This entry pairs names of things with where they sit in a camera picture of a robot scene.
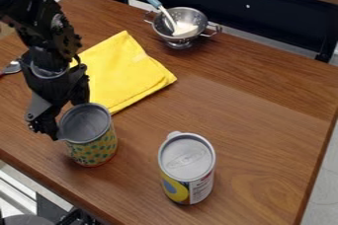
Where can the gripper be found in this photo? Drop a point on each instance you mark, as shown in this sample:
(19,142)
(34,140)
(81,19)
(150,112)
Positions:
(50,82)

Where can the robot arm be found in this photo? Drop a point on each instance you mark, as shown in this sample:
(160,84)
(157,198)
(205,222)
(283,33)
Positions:
(31,8)

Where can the yellow can with green dots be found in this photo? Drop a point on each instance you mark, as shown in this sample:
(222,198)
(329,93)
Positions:
(90,136)

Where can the yellow and blue labelled can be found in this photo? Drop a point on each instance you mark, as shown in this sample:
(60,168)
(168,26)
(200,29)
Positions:
(187,168)

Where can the silver spoon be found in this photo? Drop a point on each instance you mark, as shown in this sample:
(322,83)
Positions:
(11,67)

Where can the yellow cloth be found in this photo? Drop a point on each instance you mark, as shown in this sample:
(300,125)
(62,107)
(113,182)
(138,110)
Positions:
(123,71)

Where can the silver strainer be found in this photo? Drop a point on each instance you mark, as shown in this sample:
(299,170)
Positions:
(185,26)

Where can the wooden table with black frame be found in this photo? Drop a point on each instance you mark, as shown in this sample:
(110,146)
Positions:
(264,15)

